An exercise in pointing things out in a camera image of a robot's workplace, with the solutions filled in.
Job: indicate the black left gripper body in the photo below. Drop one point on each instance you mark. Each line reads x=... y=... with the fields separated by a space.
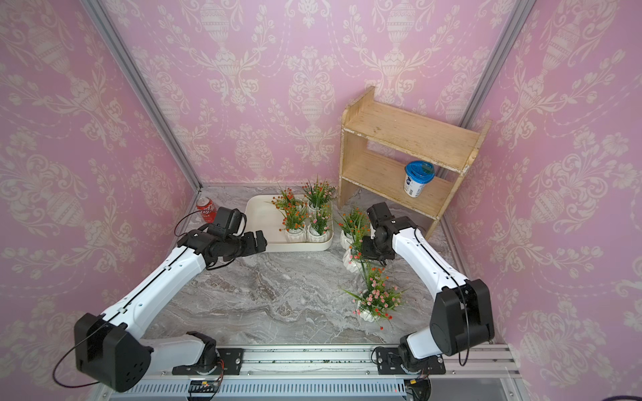
x=245 y=245

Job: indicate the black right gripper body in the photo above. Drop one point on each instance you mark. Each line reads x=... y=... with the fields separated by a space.
x=373 y=249

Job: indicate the pink flower pot mid-right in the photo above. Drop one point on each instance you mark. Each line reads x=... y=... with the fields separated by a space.
x=353 y=255

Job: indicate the orange flower pot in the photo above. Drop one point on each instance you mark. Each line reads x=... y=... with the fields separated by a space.
x=355 y=227
x=294 y=223

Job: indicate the large pink flower pot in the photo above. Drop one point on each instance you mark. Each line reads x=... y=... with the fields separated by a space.
x=378 y=299

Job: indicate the red flower pot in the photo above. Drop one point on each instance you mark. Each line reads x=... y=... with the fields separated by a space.
x=286 y=199

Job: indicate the orange flower pot front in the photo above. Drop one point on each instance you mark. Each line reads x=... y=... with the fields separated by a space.
x=294 y=223

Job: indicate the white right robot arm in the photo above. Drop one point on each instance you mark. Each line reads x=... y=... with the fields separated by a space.
x=462 y=314

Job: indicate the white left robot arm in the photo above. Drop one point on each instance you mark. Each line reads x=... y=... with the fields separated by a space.
x=111 y=348

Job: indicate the white plastic storage box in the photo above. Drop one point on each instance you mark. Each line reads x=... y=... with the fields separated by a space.
x=263 y=216

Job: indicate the red cola can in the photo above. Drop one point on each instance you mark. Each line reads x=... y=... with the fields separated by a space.
x=207 y=208

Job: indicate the blue lidded white cup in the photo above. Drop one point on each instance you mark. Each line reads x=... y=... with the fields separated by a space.
x=418 y=174

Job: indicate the wooden two-tier shelf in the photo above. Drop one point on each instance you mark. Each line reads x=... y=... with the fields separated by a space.
x=368 y=121

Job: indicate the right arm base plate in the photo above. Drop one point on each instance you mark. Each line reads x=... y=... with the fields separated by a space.
x=389 y=361

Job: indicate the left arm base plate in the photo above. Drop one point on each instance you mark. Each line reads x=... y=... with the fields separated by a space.
x=226 y=361

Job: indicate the aluminium mounting rail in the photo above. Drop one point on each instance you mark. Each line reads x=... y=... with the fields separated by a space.
x=335 y=372

